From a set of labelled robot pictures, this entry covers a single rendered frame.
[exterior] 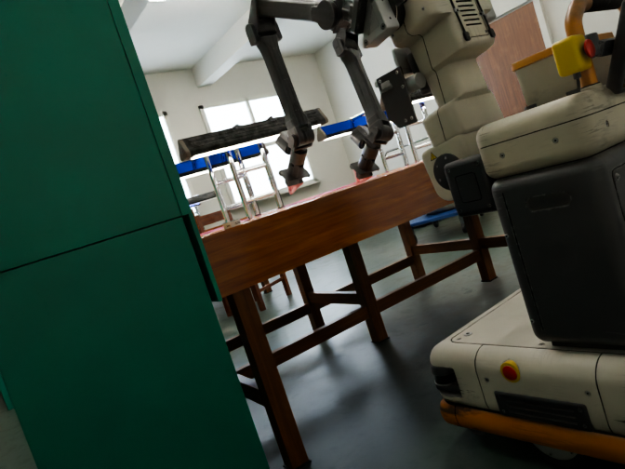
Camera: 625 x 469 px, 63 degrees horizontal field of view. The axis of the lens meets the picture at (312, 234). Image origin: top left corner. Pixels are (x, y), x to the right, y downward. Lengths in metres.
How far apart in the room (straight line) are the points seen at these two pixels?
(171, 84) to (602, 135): 6.89
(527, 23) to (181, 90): 4.50
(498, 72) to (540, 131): 5.72
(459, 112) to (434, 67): 0.14
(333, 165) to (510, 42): 3.44
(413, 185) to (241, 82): 6.39
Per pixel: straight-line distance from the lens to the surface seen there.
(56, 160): 1.43
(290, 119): 1.74
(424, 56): 1.51
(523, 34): 6.67
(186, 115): 7.57
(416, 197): 1.94
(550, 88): 1.30
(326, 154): 8.62
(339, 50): 2.00
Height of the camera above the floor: 0.79
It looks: 4 degrees down
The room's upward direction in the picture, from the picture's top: 18 degrees counter-clockwise
